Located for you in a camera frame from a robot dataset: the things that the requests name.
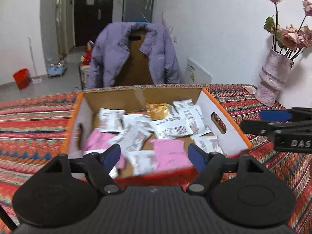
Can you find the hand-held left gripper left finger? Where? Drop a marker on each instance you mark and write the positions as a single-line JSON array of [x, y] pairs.
[[111, 154]]

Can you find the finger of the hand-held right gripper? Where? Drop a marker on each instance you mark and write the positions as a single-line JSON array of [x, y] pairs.
[[256, 126], [273, 115]]

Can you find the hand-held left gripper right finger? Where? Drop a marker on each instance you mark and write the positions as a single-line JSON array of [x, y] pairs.
[[197, 157]]

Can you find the pink snack packet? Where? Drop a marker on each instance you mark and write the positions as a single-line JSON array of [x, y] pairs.
[[170, 153]]

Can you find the white labelled snack packet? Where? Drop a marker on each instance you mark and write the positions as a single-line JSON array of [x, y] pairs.
[[142, 162]]

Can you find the pile of assorted snack packets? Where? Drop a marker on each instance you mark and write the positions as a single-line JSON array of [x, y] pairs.
[[170, 126]]

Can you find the red cardboard box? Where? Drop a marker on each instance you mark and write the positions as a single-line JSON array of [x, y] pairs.
[[114, 100]]

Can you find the pink textured vase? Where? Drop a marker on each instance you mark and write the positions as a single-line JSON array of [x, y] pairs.
[[274, 78]]

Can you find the white carton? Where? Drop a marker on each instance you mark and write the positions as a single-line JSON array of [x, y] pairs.
[[198, 72]]

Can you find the bunch of pink roses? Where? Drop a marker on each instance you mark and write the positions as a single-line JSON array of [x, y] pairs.
[[290, 35]]

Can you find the patterned red tablecloth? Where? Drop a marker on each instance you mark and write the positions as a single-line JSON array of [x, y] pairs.
[[31, 131]]

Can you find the brown chair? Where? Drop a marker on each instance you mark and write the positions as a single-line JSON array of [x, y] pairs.
[[134, 68]]

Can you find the purple puffer jacket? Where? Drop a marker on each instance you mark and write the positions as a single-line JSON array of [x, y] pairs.
[[107, 58]]

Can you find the small blue rack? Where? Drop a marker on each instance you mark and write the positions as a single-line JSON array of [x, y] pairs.
[[56, 69]]

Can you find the red bag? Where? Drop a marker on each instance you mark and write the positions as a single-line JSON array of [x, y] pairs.
[[88, 53]]

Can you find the red bucket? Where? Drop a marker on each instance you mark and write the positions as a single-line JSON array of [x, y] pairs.
[[21, 78]]

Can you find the mop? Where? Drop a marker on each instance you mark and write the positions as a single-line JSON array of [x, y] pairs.
[[33, 61]]

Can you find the dark entrance door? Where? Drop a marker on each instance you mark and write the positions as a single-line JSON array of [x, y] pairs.
[[92, 24]]

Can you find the white interior door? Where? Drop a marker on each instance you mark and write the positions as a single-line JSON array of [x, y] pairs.
[[62, 19]]

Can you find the grey refrigerator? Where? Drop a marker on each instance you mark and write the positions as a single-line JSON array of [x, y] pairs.
[[136, 7]]

